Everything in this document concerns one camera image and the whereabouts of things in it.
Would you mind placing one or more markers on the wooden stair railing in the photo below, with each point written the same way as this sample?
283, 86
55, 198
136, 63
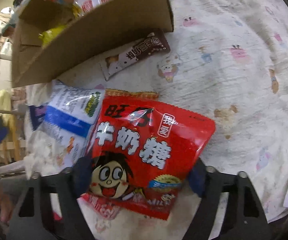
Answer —
12, 146

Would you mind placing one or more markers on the white patterned bed quilt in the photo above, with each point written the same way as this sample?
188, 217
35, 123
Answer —
228, 61

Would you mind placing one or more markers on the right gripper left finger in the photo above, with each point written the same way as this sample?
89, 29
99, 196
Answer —
82, 172

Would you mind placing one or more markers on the blue white cracker bag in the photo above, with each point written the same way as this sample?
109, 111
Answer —
65, 130

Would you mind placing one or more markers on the yellow chip bag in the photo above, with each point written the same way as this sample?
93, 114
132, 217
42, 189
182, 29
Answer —
49, 35

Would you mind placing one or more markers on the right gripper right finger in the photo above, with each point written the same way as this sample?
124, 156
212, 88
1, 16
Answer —
197, 178

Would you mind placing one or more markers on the open cardboard box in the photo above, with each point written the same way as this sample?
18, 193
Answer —
108, 26

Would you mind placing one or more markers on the brown chocolate bar wrapper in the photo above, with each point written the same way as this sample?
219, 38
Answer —
154, 42

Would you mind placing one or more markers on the red Wangzai milk candy bag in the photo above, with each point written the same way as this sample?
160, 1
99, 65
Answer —
142, 152

